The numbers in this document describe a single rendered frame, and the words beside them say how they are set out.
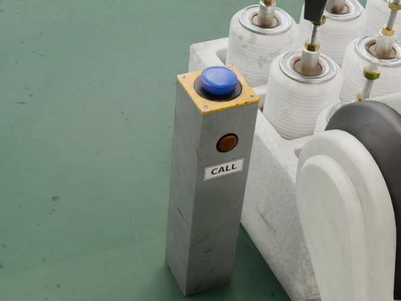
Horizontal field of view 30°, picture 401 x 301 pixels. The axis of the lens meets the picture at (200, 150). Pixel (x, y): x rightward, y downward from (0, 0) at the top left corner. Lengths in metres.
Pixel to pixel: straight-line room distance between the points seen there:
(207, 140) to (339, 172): 0.33
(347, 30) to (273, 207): 0.28
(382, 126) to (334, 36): 0.60
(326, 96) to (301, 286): 0.25
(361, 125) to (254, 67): 0.55
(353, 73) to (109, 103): 0.46
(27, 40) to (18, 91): 0.16
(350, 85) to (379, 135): 0.54
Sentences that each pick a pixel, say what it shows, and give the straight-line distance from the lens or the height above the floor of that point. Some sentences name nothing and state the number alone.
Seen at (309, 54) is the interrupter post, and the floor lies 0.28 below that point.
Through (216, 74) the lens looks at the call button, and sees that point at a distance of 0.81.
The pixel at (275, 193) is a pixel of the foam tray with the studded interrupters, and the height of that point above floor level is 0.13.
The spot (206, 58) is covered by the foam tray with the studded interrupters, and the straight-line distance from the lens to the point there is 1.10.
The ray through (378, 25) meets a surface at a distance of 1.18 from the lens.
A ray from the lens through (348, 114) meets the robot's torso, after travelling 0.54.
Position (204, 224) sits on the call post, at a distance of 0.91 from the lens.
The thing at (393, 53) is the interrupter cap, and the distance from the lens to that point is 1.05.
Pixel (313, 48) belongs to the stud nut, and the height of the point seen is 0.29.
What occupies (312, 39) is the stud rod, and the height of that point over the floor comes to 0.30.
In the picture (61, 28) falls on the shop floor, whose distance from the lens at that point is 1.49.
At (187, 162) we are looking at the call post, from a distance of 0.86.
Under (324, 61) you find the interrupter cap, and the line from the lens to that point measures 1.00.
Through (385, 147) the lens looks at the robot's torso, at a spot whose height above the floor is 0.49.
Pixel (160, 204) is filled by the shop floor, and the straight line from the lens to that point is 1.12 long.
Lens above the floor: 0.80
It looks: 41 degrees down
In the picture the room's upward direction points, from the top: 6 degrees clockwise
